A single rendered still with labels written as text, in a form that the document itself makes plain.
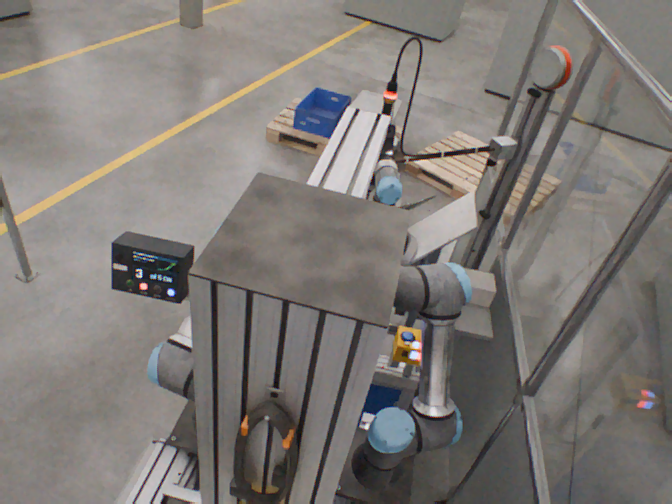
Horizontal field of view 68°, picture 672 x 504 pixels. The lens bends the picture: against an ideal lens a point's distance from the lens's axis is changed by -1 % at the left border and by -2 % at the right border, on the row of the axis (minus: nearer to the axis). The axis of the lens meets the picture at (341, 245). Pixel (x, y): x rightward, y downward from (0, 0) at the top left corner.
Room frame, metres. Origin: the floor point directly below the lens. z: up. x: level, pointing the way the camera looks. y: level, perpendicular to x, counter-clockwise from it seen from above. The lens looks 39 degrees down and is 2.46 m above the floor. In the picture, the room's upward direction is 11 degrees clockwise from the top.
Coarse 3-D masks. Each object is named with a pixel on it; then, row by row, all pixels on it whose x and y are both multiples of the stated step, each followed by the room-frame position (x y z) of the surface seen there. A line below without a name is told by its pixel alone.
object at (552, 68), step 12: (552, 48) 2.02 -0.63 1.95; (564, 48) 2.04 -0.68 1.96; (540, 60) 2.04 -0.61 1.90; (552, 60) 1.99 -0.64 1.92; (564, 60) 1.97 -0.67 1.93; (540, 72) 2.02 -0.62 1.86; (552, 72) 1.98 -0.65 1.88; (564, 72) 1.96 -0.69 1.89; (540, 84) 2.00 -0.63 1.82; (552, 84) 1.96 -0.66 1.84; (564, 84) 1.99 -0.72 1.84
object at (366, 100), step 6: (360, 96) 4.74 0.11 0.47; (366, 96) 4.77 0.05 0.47; (372, 96) 4.80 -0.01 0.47; (378, 96) 4.83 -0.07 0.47; (354, 102) 4.57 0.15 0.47; (360, 102) 4.61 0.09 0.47; (366, 102) 4.63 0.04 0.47; (372, 102) 4.66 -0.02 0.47; (378, 102) 4.69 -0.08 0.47; (396, 102) 4.77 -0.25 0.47; (360, 108) 4.47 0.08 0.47; (366, 108) 4.50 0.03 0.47; (372, 108) 4.52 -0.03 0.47; (378, 108) 4.55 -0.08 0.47; (396, 108) 4.63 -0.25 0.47; (390, 120) 4.34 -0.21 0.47
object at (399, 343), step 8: (400, 328) 1.30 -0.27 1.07; (408, 328) 1.30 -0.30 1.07; (400, 336) 1.26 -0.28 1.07; (416, 336) 1.27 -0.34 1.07; (400, 344) 1.22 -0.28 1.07; (400, 352) 1.21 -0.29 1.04; (408, 352) 1.21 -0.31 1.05; (392, 360) 1.21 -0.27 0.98; (400, 360) 1.21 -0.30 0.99; (408, 360) 1.21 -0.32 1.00; (416, 360) 1.21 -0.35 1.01
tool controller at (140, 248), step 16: (128, 240) 1.29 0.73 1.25; (144, 240) 1.31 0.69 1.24; (160, 240) 1.33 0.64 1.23; (112, 256) 1.24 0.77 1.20; (128, 256) 1.24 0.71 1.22; (144, 256) 1.24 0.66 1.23; (160, 256) 1.24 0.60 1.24; (176, 256) 1.25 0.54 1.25; (192, 256) 1.32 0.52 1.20; (112, 272) 1.22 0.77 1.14; (128, 272) 1.22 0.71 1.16; (160, 272) 1.23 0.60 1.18; (176, 272) 1.23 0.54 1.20; (112, 288) 1.20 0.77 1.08; (128, 288) 1.21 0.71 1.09; (176, 288) 1.21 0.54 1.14
